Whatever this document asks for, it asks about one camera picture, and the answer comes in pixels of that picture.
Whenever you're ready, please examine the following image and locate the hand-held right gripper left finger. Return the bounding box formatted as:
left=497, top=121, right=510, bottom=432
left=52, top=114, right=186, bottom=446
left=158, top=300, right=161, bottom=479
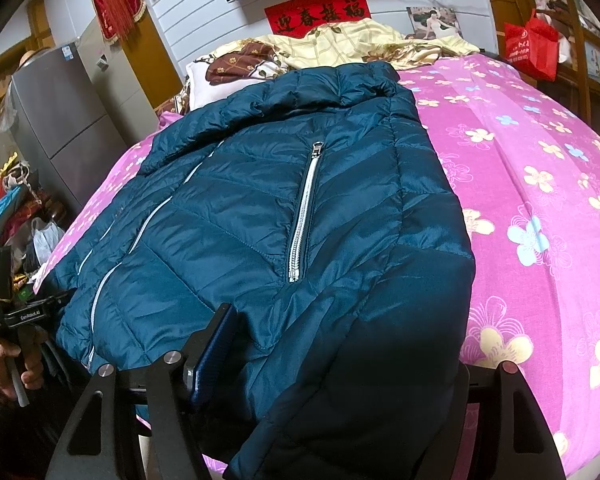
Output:
left=45, top=301, right=238, bottom=480

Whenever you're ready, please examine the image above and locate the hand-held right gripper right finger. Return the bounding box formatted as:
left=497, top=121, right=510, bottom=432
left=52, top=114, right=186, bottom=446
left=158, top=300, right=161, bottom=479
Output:
left=455, top=360, right=568, bottom=480

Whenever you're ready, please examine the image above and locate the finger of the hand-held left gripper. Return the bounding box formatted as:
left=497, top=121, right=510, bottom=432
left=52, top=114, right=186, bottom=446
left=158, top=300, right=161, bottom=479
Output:
left=51, top=287, right=77, bottom=314

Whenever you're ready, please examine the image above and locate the teal puffer jacket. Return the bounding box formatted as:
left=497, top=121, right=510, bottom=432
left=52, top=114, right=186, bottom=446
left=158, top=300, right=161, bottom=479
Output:
left=55, top=61, right=477, bottom=480

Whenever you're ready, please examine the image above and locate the person's left hand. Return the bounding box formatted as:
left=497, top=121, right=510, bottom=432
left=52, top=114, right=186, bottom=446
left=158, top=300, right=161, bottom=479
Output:
left=0, top=341, right=46, bottom=403

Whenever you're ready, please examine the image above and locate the white plastic bag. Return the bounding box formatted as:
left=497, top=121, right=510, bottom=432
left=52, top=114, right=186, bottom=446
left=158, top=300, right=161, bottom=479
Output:
left=30, top=220, right=66, bottom=266

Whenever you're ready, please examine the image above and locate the colourful clutter pile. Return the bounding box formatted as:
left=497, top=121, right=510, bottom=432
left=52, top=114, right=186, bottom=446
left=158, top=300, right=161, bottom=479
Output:
left=0, top=160, right=71, bottom=291

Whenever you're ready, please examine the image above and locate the grey refrigerator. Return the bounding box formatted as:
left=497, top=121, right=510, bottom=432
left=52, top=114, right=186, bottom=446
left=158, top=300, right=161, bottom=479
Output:
left=7, top=15, right=158, bottom=226

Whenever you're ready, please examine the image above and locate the pink floral bed sheet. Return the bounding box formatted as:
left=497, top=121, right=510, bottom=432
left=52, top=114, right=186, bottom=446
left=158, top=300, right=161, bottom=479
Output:
left=32, top=52, right=600, bottom=480

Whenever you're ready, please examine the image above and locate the white brown floral pillow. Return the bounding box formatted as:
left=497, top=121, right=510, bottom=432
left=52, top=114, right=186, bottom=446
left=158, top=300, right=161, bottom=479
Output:
left=186, top=42, right=281, bottom=111

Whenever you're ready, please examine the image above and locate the yellow floral quilt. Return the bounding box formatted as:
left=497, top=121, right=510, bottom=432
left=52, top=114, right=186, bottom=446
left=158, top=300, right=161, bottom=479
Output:
left=215, top=17, right=481, bottom=73

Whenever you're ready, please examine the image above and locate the wooden shelf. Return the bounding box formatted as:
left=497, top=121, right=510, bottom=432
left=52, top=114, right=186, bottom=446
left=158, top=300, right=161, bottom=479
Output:
left=510, top=0, right=600, bottom=126

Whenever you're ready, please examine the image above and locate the red shopping bag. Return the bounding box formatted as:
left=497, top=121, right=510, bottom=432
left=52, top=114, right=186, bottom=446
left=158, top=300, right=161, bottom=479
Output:
left=502, top=7, right=561, bottom=82

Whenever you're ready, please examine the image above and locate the red tasselled wall hanging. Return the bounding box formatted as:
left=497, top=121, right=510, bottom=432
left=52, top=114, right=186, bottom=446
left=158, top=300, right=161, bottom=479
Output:
left=82, top=0, right=148, bottom=46

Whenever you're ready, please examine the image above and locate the red wall banner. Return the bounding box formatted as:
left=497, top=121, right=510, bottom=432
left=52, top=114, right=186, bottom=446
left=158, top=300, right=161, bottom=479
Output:
left=264, top=0, right=367, bottom=36

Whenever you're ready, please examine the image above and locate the wall photo poster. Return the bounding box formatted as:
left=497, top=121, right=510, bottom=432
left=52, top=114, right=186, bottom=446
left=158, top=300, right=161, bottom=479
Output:
left=406, top=6, right=463, bottom=41

